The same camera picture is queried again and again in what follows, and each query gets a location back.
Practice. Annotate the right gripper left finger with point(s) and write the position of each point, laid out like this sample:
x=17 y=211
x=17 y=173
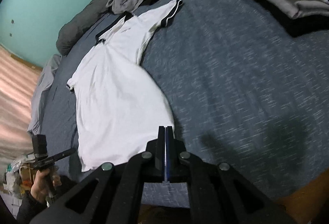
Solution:
x=110 y=194

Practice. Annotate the white polo shirt black collar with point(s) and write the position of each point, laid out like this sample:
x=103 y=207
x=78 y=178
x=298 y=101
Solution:
x=119 y=107

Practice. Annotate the pink striped curtain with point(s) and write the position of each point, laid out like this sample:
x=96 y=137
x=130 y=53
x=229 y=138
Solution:
x=18 y=83

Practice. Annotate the blue patterned bed sheet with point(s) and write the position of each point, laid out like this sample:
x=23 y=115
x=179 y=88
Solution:
x=245 y=92

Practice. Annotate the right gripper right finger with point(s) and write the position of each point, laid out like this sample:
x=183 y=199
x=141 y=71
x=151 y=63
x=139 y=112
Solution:
x=218 y=193

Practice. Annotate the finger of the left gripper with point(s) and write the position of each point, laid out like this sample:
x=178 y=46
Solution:
x=63 y=154

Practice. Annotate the person left hand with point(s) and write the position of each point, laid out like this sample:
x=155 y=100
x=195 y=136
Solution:
x=40 y=189

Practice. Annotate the light grey blanket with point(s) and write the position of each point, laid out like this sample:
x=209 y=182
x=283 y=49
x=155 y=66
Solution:
x=39 y=98

